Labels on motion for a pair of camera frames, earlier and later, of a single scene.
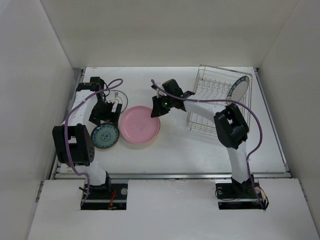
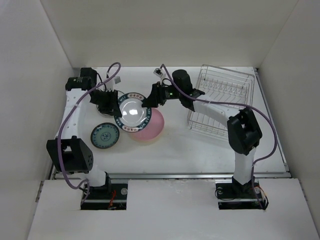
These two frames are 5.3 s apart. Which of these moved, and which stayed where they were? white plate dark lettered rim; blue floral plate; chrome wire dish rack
Moved: white plate dark lettered rim
Stayed: blue floral plate; chrome wire dish rack
